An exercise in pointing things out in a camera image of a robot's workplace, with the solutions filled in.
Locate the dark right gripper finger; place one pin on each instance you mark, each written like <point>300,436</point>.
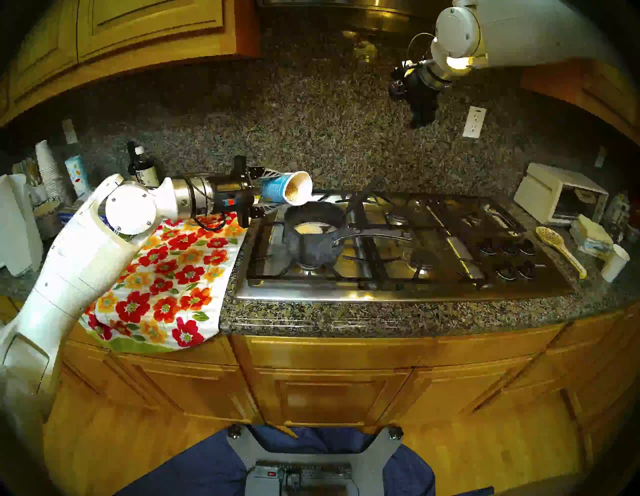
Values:
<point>429,114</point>
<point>417,115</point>

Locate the patterned ceramic spoon rest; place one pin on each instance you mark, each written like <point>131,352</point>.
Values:
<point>550,236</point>

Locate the dark speckled saucepan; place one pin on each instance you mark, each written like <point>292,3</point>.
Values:
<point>312,247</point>

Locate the black stove knob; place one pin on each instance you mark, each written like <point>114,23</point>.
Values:
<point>505,271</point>
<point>526,246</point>
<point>507,247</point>
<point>526,270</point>
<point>486,246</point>

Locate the stack of white cups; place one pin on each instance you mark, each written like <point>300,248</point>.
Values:
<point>47,165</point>

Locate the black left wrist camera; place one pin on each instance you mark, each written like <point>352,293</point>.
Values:
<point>230,202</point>

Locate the dark blue cloth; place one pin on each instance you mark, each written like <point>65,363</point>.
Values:
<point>200,467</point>

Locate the stainless range hood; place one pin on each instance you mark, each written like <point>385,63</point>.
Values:
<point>350,15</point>

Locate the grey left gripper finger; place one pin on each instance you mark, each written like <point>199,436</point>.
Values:
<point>270,173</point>
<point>262,201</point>

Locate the white decorated ceramic jar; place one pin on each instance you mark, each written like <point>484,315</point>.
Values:
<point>620,207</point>

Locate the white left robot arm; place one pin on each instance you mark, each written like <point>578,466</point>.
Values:
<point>75,270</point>

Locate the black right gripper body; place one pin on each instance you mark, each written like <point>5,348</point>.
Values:
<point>422,91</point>

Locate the floral kitchen towel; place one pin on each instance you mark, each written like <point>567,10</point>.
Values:
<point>190,300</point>

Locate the dark bottle white cap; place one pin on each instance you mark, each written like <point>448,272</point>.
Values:
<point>146,175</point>

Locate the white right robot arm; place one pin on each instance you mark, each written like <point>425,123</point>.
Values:
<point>515,30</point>

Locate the blue oatmeal paper cup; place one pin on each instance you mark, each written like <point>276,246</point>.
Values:
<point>277,190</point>

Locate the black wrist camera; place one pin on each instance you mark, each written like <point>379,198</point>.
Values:
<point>230,202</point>
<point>398,85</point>

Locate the blue foil sheet box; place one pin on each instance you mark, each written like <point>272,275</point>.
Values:
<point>65,214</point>

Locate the bundle of wooden utensils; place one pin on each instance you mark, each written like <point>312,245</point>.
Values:
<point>31,172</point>

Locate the black cooking spoon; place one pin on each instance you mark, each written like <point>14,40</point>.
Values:
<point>364,195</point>

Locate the patterned round basket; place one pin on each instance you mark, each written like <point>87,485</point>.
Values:
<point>47,222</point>

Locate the folded dish cloth stack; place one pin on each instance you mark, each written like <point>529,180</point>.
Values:
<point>592,235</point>

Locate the white utensil holder cup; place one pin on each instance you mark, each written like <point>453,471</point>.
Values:
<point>39,192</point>

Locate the white wall outlet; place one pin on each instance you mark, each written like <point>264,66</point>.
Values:
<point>474,122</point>

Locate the stainless gas stovetop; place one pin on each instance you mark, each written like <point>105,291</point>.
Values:
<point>465,292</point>

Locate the slim black bottle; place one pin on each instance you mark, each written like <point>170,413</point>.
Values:
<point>131,157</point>

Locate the white toaster oven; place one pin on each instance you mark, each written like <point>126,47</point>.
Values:
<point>537,195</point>

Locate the dry oats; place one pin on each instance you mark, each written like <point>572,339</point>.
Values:
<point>298,189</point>

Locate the grey power strip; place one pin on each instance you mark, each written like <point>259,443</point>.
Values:
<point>320,471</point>

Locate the wooden wall cabinet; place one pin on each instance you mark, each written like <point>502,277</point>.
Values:
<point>610,95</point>
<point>150,30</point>

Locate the leaf print paper cup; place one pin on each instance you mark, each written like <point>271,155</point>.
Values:
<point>77,175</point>

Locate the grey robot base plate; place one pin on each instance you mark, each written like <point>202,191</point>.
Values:
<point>375,460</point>

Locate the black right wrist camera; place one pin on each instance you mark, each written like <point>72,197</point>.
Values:
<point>398,85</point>

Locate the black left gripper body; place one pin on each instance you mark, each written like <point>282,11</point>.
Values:
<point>235,186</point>

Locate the white paper towel roll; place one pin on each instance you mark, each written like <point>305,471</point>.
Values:
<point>20,230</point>

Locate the white wall switch plate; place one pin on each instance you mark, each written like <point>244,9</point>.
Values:
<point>600,157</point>
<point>69,131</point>

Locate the wooden base cabinets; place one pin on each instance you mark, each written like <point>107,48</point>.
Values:
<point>325,395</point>

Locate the plain white paper cup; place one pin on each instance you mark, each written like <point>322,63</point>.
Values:
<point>614,265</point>

